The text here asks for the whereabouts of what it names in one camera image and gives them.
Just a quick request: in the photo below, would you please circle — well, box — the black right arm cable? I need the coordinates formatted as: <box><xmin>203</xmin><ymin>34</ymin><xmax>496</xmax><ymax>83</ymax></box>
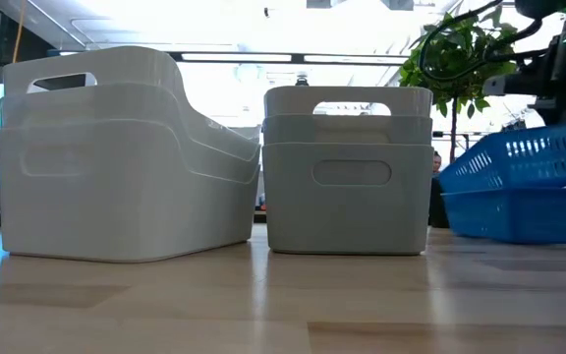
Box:
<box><xmin>417</xmin><ymin>0</ymin><xmax>544</xmax><ymax>84</ymax></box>

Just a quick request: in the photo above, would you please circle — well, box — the grey plastic basket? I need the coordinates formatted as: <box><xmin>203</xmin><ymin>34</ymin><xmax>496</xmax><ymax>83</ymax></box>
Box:
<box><xmin>261</xmin><ymin>114</ymin><xmax>434</xmax><ymax>147</ymax></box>
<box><xmin>261</xmin><ymin>142</ymin><xmax>435</xmax><ymax>256</ymax></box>
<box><xmin>263</xmin><ymin>85</ymin><xmax>434</xmax><ymax>118</ymax></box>

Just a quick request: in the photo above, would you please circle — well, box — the linear ceiling light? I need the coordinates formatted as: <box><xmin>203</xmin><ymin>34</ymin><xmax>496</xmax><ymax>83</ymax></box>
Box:
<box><xmin>167</xmin><ymin>50</ymin><xmax>410</xmax><ymax>66</ymax></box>

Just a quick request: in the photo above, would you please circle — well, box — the green leafy plant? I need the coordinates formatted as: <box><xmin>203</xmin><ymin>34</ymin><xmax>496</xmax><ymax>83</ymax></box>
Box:
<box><xmin>398</xmin><ymin>7</ymin><xmax>523</xmax><ymax>166</ymax></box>

